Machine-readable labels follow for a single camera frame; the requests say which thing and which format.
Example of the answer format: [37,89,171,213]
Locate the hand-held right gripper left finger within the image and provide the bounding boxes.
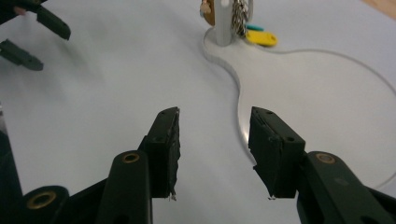
[137,105,182,202]

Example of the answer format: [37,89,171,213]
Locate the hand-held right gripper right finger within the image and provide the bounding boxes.
[247,105,306,200]

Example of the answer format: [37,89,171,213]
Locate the white key rack stand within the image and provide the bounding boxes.
[202,0,396,191]

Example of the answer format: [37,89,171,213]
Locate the yellow key tag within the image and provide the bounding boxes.
[245,29,279,49]

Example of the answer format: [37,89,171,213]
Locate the teal key tag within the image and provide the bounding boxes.
[245,23,265,33]

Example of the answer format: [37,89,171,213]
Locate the silver key bunch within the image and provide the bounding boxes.
[231,0,254,37]

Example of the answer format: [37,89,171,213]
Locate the light grey table mat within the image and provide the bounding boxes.
[0,0,396,224]

